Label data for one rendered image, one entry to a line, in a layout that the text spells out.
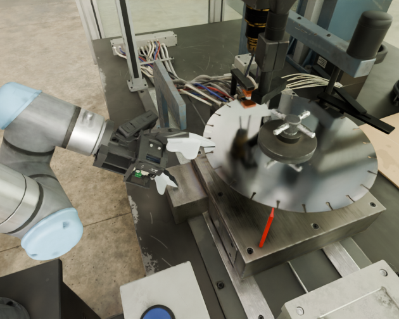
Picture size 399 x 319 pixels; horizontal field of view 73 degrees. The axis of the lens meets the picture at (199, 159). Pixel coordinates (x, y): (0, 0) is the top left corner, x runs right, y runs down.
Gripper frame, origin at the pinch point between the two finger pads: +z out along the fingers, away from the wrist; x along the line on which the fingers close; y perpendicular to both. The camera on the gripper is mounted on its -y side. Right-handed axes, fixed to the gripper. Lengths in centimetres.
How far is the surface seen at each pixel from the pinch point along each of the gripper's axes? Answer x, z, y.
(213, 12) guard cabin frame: -3, 19, -121
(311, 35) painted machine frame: 28.3, 17.7, -28.7
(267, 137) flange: 13.7, 7.9, 0.1
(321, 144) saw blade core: 18.4, 17.3, 1.5
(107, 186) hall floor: -104, 4, -64
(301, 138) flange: 17.2, 13.2, 0.9
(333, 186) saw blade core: 17.7, 15.8, 11.6
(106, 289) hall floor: -97, 12, -3
